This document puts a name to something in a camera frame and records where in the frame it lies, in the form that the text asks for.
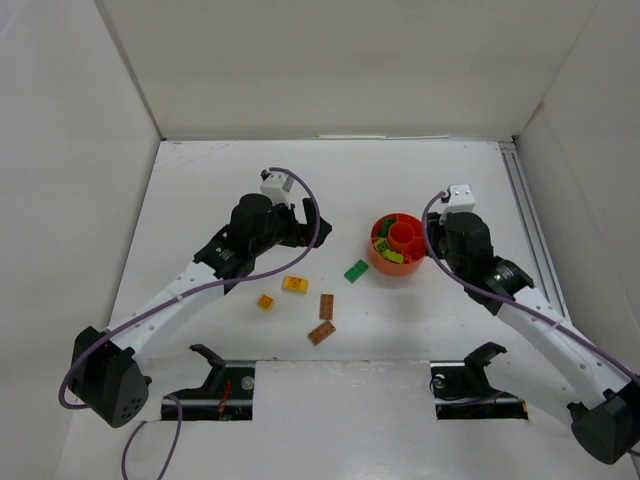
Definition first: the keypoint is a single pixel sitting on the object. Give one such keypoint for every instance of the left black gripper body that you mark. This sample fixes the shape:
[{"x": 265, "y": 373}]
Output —
[{"x": 304, "y": 226}]

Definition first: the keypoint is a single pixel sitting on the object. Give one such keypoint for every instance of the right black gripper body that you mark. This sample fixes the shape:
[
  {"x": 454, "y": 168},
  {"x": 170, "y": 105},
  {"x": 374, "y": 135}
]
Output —
[{"x": 435, "y": 240}]

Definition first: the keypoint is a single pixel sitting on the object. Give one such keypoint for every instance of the small lime lego brick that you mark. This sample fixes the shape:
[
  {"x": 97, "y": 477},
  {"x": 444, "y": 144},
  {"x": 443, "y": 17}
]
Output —
[{"x": 393, "y": 256}]

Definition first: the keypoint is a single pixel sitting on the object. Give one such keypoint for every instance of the small orange-yellow lego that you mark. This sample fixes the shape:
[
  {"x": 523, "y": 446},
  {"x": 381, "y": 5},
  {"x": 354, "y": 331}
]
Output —
[{"x": 265, "y": 302}]

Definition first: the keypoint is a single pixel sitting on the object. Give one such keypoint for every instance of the lime lego with yellow studs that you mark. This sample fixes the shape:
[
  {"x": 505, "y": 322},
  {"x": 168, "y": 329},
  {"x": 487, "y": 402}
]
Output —
[{"x": 381, "y": 245}]

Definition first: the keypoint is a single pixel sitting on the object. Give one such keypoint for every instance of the green lego plate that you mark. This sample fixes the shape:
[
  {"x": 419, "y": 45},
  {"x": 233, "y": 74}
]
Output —
[{"x": 356, "y": 271}]

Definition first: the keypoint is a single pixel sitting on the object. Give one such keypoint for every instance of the brown lego plate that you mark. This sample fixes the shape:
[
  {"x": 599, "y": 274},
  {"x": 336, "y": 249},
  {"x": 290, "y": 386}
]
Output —
[
  {"x": 321, "y": 333},
  {"x": 326, "y": 307}
]

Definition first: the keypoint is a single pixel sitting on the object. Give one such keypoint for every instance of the long red lego brick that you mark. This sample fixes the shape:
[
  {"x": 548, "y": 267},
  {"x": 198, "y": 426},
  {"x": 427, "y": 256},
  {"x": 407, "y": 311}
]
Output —
[{"x": 414, "y": 256}]

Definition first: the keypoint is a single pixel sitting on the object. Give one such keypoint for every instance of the long green lego brick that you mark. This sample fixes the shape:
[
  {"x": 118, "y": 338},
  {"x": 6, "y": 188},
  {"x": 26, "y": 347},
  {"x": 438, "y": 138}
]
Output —
[{"x": 385, "y": 226}]

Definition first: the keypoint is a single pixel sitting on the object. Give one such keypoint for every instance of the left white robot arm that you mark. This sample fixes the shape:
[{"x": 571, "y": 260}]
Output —
[{"x": 108, "y": 370}]

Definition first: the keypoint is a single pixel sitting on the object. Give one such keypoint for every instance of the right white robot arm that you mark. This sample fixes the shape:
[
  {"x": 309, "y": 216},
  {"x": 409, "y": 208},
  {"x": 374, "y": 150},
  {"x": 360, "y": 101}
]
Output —
[{"x": 597, "y": 397}]

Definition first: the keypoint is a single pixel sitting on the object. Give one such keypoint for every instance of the orange round divided container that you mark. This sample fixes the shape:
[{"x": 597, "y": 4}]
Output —
[{"x": 404, "y": 236}]

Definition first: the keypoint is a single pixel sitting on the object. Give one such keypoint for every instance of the yellow curved lego brick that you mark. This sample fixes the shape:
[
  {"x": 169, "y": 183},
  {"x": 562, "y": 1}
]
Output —
[{"x": 295, "y": 284}]

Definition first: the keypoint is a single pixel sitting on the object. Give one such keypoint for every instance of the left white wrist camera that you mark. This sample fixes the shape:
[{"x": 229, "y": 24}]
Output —
[{"x": 276, "y": 186}]

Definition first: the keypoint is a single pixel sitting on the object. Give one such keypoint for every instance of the aluminium rail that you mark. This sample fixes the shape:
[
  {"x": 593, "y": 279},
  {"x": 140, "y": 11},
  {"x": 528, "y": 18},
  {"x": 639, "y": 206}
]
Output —
[{"x": 546, "y": 277}]

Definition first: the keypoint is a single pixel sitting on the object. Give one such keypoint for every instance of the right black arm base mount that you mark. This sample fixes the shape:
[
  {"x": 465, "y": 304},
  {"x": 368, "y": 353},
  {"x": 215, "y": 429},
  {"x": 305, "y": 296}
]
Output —
[{"x": 461, "y": 389}]

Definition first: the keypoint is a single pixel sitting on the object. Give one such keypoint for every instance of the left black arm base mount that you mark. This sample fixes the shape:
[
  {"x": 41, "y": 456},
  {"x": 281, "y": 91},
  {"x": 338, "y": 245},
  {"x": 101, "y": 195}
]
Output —
[{"x": 225, "y": 394}]

